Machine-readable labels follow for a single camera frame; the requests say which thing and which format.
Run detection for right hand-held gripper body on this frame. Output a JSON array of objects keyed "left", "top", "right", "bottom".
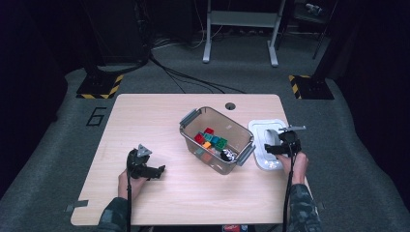
[{"left": 278, "top": 125, "right": 307, "bottom": 159}]

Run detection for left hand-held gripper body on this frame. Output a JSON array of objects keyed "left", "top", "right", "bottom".
[{"left": 126, "top": 143, "right": 153, "bottom": 180}]

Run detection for white lid with grey handle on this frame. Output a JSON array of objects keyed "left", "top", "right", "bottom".
[{"left": 248, "top": 119, "right": 301, "bottom": 172}]

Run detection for smoky transparent storage box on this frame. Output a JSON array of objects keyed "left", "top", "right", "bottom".
[{"left": 179, "top": 105, "right": 257, "bottom": 176}]

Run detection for white and black toy car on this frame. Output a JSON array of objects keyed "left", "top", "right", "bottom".
[{"left": 220, "top": 148, "right": 237, "bottom": 162}]

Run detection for green building block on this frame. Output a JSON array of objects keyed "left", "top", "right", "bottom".
[{"left": 215, "top": 137, "right": 228, "bottom": 152}]

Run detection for person's left hand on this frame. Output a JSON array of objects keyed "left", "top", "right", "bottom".
[{"left": 117, "top": 168, "right": 148, "bottom": 201}]

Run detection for person's right hand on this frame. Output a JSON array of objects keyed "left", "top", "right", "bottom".
[{"left": 276, "top": 152, "right": 308, "bottom": 186}]

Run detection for grey tape strip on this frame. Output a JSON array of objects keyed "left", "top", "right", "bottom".
[{"left": 65, "top": 199, "right": 89, "bottom": 213}]

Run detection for red packet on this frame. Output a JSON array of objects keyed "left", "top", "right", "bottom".
[{"left": 221, "top": 224, "right": 249, "bottom": 232}]

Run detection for black cabinet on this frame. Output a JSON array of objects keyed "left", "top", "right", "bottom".
[{"left": 78, "top": 0, "right": 151, "bottom": 67}]

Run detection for small grey device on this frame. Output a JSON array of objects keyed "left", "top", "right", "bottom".
[{"left": 304, "top": 2, "right": 324, "bottom": 16}]

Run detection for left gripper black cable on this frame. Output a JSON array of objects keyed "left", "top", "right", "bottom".
[{"left": 126, "top": 160, "right": 133, "bottom": 232}]

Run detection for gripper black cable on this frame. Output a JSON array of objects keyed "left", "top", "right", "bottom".
[
  {"left": 281, "top": 141, "right": 296, "bottom": 232},
  {"left": 126, "top": 160, "right": 133, "bottom": 232}
]

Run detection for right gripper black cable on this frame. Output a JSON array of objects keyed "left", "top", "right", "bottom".
[{"left": 281, "top": 141, "right": 296, "bottom": 232}]

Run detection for black yellow-striped base plate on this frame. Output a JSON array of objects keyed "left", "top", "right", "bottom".
[
  {"left": 288, "top": 74, "right": 336, "bottom": 101},
  {"left": 75, "top": 73, "right": 125, "bottom": 100}
]

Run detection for black floor cables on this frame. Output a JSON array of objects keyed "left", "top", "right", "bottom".
[{"left": 96, "top": 54, "right": 248, "bottom": 95}]

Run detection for white metal desk frame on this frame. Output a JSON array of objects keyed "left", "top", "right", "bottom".
[{"left": 202, "top": 0, "right": 287, "bottom": 68}]

